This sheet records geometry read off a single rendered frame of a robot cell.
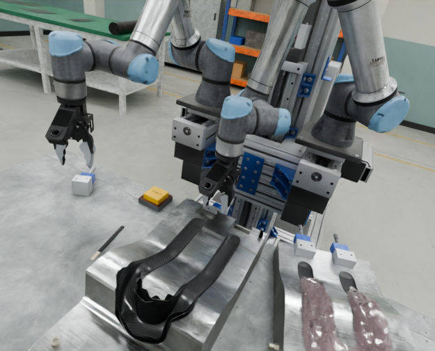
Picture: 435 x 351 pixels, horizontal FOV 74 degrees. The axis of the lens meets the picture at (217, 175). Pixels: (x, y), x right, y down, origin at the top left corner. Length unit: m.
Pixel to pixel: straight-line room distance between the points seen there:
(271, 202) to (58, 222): 0.79
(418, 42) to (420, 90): 0.76
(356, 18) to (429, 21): 5.19
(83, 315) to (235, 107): 0.55
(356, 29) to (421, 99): 5.36
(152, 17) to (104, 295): 0.65
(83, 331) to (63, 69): 0.58
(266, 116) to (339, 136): 0.38
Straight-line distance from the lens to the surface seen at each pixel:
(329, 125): 1.09
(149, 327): 0.62
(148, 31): 0.83
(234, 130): 0.76
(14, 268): 0.86
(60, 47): 0.83
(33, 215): 0.99
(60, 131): 0.83
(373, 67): 0.89
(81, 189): 1.02
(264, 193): 1.23
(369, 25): 0.84
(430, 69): 6.09
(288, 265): 0.81
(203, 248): 0.74
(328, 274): 0.84
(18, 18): 4.48
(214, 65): 1.17
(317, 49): 1.24
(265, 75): 0.88
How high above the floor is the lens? 1.41
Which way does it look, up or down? 31 degrees down
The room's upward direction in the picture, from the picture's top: 11 degrees clockwise
